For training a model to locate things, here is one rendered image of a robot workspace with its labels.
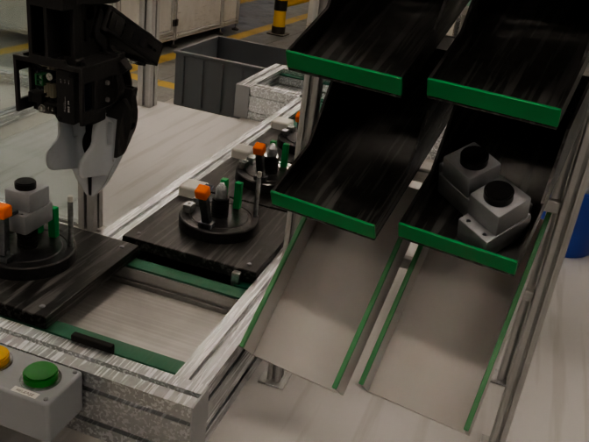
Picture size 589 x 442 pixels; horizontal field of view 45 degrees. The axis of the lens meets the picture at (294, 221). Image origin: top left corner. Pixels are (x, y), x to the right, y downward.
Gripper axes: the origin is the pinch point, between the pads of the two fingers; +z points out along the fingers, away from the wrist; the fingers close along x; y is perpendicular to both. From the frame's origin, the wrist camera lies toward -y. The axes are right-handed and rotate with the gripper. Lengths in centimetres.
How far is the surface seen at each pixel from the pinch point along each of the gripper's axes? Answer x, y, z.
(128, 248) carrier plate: -13.8, -29.5, 25.8
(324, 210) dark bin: 21.9, -10.7, 1.9
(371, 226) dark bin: 27.5, -9.7, 2.1
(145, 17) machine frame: -68, -128, 11
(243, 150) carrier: -14, -77, 24
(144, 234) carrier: -14.1, -35.1, 25.8
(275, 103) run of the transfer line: -28, -136, 31
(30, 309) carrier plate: -15.9, -8.2, 25.6
